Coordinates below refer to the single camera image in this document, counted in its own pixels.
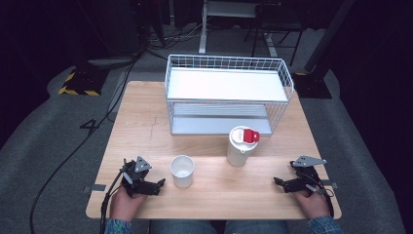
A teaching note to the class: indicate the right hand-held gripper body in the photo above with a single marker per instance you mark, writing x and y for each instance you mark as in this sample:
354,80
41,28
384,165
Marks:
305,177

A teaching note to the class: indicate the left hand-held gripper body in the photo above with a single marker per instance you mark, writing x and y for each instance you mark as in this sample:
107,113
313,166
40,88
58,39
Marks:
140,177

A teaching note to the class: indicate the white cup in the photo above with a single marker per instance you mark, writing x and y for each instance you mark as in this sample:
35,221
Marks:
182,172

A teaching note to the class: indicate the white tumbler with red lid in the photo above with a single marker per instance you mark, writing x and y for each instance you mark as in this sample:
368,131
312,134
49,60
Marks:
238,152

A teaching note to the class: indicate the person's right hand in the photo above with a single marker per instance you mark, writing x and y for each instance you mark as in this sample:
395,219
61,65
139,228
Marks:
313,204

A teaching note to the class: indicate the person's left hand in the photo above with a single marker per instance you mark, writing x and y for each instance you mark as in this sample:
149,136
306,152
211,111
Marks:
125,204

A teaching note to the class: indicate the grey tape strip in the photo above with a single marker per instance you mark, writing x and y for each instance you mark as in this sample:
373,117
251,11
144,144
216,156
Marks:
95,187
331,184

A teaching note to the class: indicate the person's left leg in jeans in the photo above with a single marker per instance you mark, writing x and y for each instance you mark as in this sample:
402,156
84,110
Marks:
181,227

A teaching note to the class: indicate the person's leg in jeans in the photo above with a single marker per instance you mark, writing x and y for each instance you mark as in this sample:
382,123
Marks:
256,227
181,227

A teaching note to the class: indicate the person's right leg in jeans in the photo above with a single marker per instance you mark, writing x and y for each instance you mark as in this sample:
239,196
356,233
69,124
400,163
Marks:
256,227

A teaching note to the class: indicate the black stand base striped edge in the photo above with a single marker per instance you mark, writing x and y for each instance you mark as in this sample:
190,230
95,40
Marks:
82,81

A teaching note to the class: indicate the black slanted stand with base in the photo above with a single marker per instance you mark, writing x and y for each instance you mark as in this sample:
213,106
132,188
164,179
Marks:
324,39

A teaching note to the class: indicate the black chair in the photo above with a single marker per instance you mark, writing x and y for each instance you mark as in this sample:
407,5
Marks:
276,22

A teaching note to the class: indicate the white desk frame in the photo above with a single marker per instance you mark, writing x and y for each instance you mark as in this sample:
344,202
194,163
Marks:
204,29

